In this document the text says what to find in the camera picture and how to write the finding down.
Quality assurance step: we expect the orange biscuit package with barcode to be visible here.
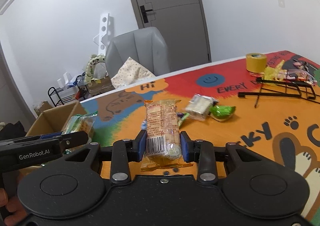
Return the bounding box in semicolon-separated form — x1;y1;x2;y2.
140;99;193;172

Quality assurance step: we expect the brown cardboard box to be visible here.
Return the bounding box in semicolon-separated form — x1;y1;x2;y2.
18;100;89;176

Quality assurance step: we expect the green-edged cracker package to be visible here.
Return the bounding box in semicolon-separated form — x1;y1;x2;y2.
62;112;98;139

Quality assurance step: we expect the person's left hand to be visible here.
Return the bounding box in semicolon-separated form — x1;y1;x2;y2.
0;188;27;226

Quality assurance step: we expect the dark clothes pile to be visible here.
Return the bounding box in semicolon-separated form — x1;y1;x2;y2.
0;121;27;140

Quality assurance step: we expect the green candy wrapper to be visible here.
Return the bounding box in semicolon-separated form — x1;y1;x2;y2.
209;105;236;122

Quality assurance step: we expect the white sandwich cake package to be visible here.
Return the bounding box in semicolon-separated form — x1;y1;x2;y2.
184;94;219;121

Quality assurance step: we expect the SF cardboard shipping box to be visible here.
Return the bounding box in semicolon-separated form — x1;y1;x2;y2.
87;76;114;97

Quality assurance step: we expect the dotted cream cushion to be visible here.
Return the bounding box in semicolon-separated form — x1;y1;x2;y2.
111;57;155;89

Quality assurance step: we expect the panda print toilet seat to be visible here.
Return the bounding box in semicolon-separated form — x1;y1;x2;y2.
84;54;107;84

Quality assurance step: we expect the colourful cat table mat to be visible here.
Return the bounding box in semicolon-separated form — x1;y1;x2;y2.
82;59;319;225

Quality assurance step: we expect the yellow hair clip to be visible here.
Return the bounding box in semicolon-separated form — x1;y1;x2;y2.
264;60;287;81

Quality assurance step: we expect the yellow tape roll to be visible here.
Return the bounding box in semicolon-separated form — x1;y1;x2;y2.
246;53;267;73

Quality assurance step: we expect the grey upholstered chair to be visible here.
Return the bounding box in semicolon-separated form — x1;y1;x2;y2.
105;27;172;78

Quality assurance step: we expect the white perforated rack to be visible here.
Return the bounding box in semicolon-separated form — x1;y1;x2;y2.
93;13;114;55

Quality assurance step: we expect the clear bag of trinkets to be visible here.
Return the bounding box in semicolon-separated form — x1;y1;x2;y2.
285;61;318;86

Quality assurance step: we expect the grey door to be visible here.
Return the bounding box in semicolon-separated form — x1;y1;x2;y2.
131;0;211;70

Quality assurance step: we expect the black wire shoe rack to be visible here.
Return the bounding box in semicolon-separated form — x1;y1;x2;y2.
47;85;88;107

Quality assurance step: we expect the black wire stand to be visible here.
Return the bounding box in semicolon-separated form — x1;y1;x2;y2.
238;78;319;108

